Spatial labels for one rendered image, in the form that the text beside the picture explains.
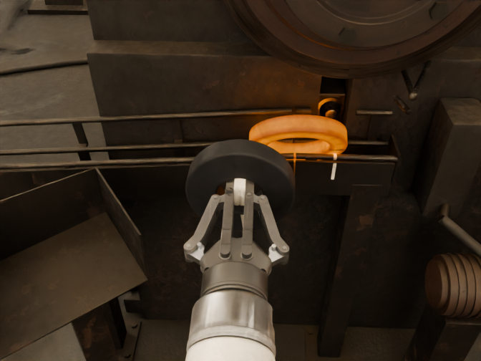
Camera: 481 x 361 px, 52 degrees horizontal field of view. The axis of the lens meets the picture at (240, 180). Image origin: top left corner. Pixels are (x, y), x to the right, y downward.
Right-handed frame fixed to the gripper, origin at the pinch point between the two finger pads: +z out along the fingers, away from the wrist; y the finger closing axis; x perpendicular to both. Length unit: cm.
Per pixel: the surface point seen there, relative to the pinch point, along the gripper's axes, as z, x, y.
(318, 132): 17.2, -4.5, 12.6
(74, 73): 182, -94, -98
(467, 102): 29, -6, 42
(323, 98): 35.1, -9.7, 15.5
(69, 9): 265, -95, -126
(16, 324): -9.2, -24.5, -36.4
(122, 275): 0.2, -23.5, -20.7
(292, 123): 18.1, -3.5, 8.2
